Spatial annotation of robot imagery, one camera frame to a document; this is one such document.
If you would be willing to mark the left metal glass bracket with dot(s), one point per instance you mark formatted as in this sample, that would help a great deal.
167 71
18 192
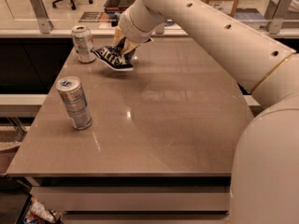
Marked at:
44 24

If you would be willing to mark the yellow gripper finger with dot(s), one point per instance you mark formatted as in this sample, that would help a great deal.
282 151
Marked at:
128 50
119 37

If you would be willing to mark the metal glass bracket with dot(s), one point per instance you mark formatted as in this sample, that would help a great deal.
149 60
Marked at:
276 16
159 30
44 24

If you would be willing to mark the right metal glass bracket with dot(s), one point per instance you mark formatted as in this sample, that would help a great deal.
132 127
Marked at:
276 16

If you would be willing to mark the blue Kettle chip bag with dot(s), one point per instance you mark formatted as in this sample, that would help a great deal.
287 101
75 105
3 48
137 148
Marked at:
111 56

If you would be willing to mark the bin with trash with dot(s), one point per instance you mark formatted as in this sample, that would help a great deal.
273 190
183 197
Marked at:
34 212

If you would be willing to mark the white green 7up can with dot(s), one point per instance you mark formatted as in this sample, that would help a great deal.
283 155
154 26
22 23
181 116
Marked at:
83 43

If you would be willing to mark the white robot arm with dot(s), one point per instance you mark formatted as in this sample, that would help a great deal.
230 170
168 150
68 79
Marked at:
265 174

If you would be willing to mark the silver blue energy drink can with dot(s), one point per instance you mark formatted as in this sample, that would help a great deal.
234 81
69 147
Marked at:
75 103

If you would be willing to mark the middle metal glass bracket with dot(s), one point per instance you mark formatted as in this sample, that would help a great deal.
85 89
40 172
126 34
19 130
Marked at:
159 30

